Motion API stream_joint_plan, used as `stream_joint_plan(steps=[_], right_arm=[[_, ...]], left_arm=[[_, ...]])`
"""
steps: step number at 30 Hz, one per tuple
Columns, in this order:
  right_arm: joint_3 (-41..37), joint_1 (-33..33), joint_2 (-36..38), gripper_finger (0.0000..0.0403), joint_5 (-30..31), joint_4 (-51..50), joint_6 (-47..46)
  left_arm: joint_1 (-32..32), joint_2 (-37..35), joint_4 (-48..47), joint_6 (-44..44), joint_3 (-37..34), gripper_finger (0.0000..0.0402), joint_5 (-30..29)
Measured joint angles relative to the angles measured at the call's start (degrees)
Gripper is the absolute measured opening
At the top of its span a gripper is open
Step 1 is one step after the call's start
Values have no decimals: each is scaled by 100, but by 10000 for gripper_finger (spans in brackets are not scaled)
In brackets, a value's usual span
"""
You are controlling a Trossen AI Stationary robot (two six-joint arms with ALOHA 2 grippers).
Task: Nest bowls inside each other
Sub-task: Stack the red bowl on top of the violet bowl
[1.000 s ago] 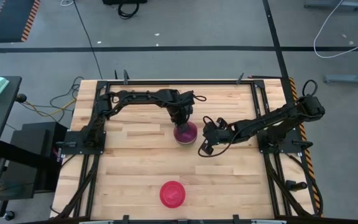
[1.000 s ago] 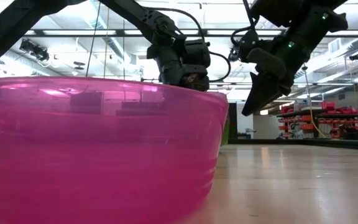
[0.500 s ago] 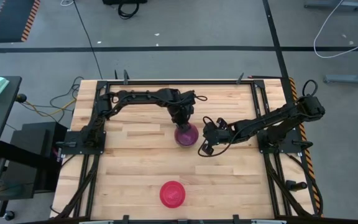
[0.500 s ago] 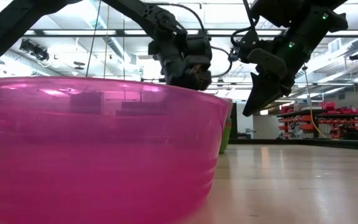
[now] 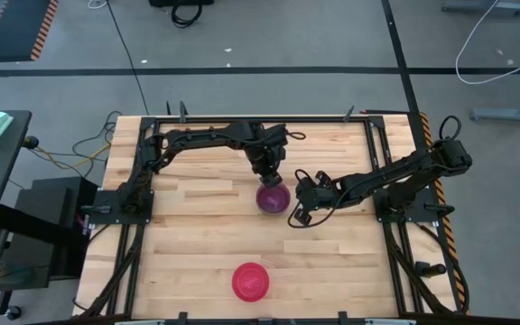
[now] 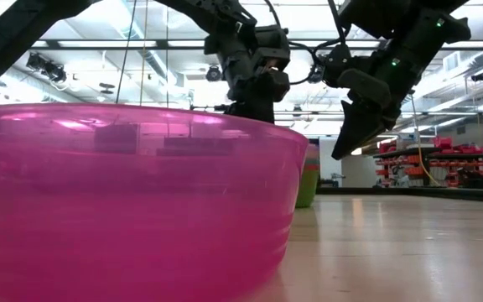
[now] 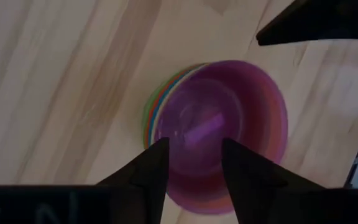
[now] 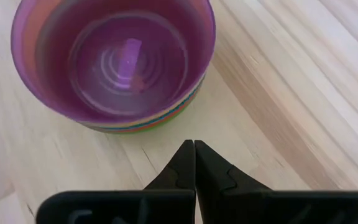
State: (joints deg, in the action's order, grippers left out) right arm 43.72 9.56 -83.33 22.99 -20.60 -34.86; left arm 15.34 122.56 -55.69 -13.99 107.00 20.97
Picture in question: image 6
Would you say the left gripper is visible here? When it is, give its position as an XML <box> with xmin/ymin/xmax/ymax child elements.
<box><xmin>203</xmin><ymin>24</ymin><xmax>292</xmax><ymax>125</ymax></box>

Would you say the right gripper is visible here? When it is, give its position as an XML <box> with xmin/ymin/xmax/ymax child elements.
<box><xmin>331</xmin><ymin>56</ymin><xmax>421</xmax><ymax>159</ymax></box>

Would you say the round black ceiling fixture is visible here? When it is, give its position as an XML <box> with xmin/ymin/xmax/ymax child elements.
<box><xmin>205</xmin><ymin>65</ymin><xmax>225</xmax><ymax>83</ymax></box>

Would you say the yellow translucent plastic bowl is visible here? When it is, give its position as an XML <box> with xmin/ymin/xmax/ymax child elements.
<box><xmin>294</xmin><ymin>167</ymin><xmax>320</xmax><ymax>209</ymax></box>

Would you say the shelf with red bins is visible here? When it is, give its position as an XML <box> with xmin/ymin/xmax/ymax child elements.
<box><xmin>373</xmin><ymin>136</ymin><xmax>483</xmax><ymax>189</ymax></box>

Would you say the pink translucent plastic bowl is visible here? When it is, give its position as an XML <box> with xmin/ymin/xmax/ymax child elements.
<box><xmin>0</xmin><ymin>103</ymin><xmax>309</xmax><ymax>302</ymax></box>

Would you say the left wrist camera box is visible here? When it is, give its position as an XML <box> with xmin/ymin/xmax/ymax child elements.
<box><xmin>252</xmin><ymin>25</ymin><xmax>292</xmax><ymax>72</ymax></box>

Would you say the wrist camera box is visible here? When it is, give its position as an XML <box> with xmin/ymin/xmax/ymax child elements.
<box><xmin>323</xmin><ymin>44</ymin><xmax>354</xmax><ymax>89</ymax></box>
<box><xmin>252</xmin><ymin>25</ymin><xmax>292</xmax><ymax>72</ymax></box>

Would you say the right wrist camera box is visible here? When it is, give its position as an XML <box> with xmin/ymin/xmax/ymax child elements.
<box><xmin>323</xmin><ymin>44</ymin><xmax>354</xmax><ymax>89</ymax></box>

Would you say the hanging yellow cable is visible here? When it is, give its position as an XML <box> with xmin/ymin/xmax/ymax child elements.
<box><xmin>408</xmin><ymin>90</ymin><xmax>442</xmax><ymax>188</ymax></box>

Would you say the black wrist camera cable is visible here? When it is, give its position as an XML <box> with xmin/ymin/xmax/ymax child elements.
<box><xmin>288</xmin><ymin>38</ymin><xmax>329</xmax><ymax>86</ymax></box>

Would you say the black aluminium table frame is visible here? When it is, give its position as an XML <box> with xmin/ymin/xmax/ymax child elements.
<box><xmin>316</xmin><ymin>186</ymin><xmax>483</xmax><ymax>205</ymax></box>

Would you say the hanging black cable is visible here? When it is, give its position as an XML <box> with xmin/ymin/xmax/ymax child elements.
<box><xmin>115</xmin><ymin>0</ymin><xmax>138</xmax><ymax>105</ymax></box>

